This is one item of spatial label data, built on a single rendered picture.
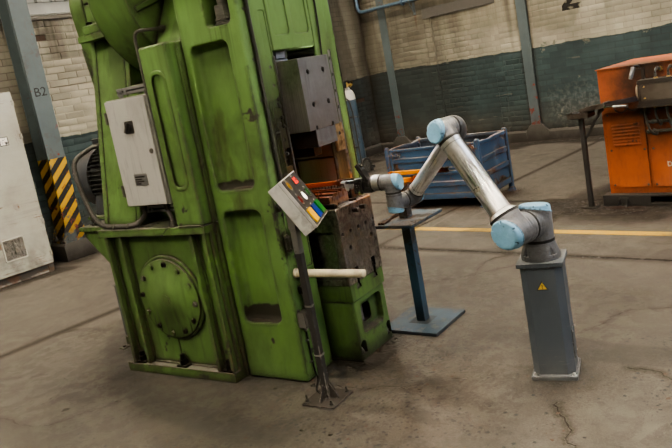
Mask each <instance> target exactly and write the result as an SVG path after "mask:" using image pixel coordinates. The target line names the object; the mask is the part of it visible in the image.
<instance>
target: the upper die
mask: <svg viewBox="0 0 672 448"><path fill-rule="evenodd" d="M290 138H291V143H292V148H293V150H297V149H306V148H315V147H320V146H323V145H326V144H329V143H332V142H335V141H338V138H337V132H336V127H335V124H334V125H331V126H328V127H324V128H321V129H317V130H314V131H311V132H304V133H296V134H290Z"/></svg>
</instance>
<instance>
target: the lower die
mask: <svg viewBox="0 0 672 448"><path fill-rule="evenodd" d="M318 192H319V191H315V192H314V193H315V197H316V198H317V199H318V196H317V193H318ZM320 192H321V193H322V196H321V194H320ZM320 192H319V200H320V202H321V204H322V205H327V204H336V205H337V206H338V205H340V204H342V203H344V202H346V201H348V200H349V197H348V192H347V190H346V189H345V188H341V191H340V192H338V190H328V191H320ZM314 193H313V194H314ZM338 203H339V204H338Z"/></svg>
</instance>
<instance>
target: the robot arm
mask: <svg viewBox="0 0 672 448"><path fill-rule="evenodd" d="M466 133H467V126H466V123H465V121H464V120H463V119H462V118H461V117H459V116H457V115H450V116H447V117H443V118H438V119H435V120H433V121H431V122H430V123H429V125H428V127H427V137H428V139H429V141H430V142H431V143H433V144H437V145H436V147H435V148H434V150H433V151H432V153H431V154H430V156H429V157H428V159H427V161H426V162H425V164H424V165H423V167H422V168H421V170H420V171H419V173H418V174H417V176H416V177H415V179H414V180H413V182H412V184H410V186H409V187H408V189H407V190H406V191H403V192H402V191H401V190H402V189H403V187H404V180H403V177H402V176H401V175H400V174H398V173H392V174H378V175H373V176H372V177H370V176H369V174H368V173H367V171H366V170H365V168H364V167H363V165H362V164H361V163H359V164H356V165H355V166H354V167H355V169H356V170H357V172H358V173H359V174H360V176H361V177H360V178H355V179H354V180H347V181H342V182H340V183H341V184H344V186H345V189H346V190H347V191H349V190H350V189H353V188H354V192H355V194H363V193H373V192H375V191H385V195H386V201H387V208H388V212H389V213H392V214H396V213H402V212H404V211H405V209H404V208H407V207H409V206H412V205H414V204H418V203H420V202H421V201H422V200H423V199H424V192H425V190H426V189H427V187H428V186H429V185H430V183H431V182H432V180H433V179H434V177H435V176H436V174H437V173H438V171H439V170H440V168H441V167H442V165H443V164H444V162H445V161H446V159H447V158H449V160H450V161H451V163H452V164H453V165H454V167H455V168H456V170H457V171H458V172H459V174H460V175H461V177H462V178H463V179H464V181H465V182H466V184H467V185H468V186H469V188H470V189H471V191H472V192H473V194H474V195H475V196H476V198H477V199H478V201H479V202H480V203H481V205H482V206H483V208H484V209H485V210H486V212H487V213H488V215H489V216H490V218H491V219H490V225H491V226H492V228H491V237H492V239H493V241H494V243H496V245H497V246H498V247H500V248H501V249H504V250H514V249H518V248H520V247H521V246H523V248H522V252H521V259H522V261H524V262H528V263H544V262H550V261H553V260H556V259H558V258H560V257H561V256H562V254H561V250H560V248H559V246H558V244H557V242H556V241H555V234H554V227H553V219H552V210H551V207H550V204H549V203H547V202H528V203H523V204H520V205H519V208H518V207H517V206H516V205H511V204H510V203H509V202H508V201H507V199H506V198H505V196H504V195H503V194H502V192H501V191H500V190H499V188H498V187H497V185H496V184H495V183H494V181H493V180H492V179H491V177H490V176H489V174H488V173H487V172H486V170H485V169H484V168H483V166H482V165H481V163H480V162H479V161H478V159H477V158H476V157H475V155H474V154H473V152H472V151H471V150H470V148H469V147H468V146H467V144H466V143H465V141H464V138H465V136H466ZM356 191H357V193H356ZM358 192H360V193H358Z"/></svg>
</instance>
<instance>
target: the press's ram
mask: <svg viewBox="0 0 672 448"><path fill-rule="evenodd" d="M276 66H277V71H278V76H279V82H280V87H281V92H282V97H283V102H284V107H285V112H286V118H287V123H288V128H289V133H290V134H296V133H304V132H311V131H314V130H317V129H321V128H324V127H328V126H331V125H334V124H338V123H339V117H338V112H337V106H336V101H335V95H334V90H333V84H332V79H331V73H330V68H329V62H328V57H327V54H323V55H316V56H309V57H302V58H296V59H291V60H286V61H281V62H276Z"/></svg>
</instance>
